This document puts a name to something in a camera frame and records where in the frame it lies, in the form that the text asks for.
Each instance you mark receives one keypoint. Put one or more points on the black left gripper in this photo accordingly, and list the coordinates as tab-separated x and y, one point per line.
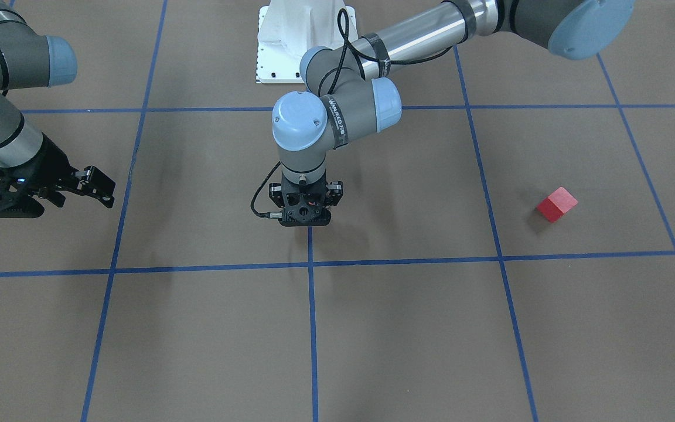
336	192

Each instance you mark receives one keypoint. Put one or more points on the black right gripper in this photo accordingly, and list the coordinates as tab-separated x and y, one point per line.
50	162

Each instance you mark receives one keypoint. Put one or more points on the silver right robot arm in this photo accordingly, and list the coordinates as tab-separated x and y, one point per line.
27	60

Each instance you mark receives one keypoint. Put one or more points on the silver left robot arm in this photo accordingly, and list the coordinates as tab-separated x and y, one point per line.
349	92

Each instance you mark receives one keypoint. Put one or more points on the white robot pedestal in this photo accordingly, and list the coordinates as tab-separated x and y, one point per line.
287	29

